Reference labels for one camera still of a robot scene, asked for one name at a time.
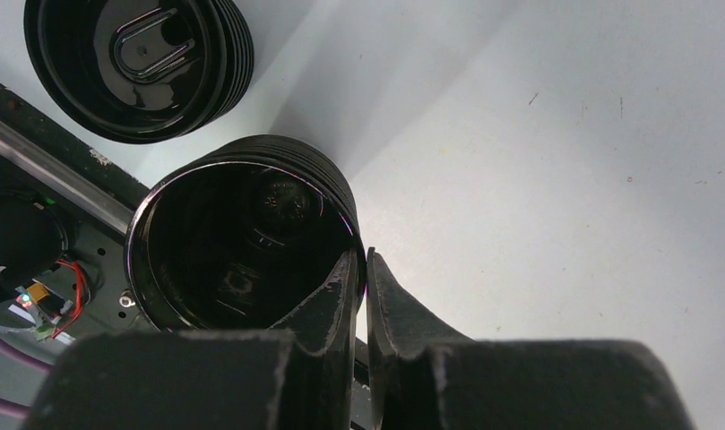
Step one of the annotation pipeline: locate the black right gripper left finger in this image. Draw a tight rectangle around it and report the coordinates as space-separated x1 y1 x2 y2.
23 251 358 429

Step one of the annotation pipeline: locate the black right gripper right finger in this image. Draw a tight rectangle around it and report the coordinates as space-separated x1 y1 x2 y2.
367 250 694 429

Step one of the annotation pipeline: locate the black cup stack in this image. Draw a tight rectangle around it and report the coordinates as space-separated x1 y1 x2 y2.
124 134 366 331

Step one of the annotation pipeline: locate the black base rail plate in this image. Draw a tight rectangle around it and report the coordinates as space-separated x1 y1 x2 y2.
0 84 366 429

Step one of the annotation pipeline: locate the red wire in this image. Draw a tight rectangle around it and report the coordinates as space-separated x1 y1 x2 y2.
50 260 91 340

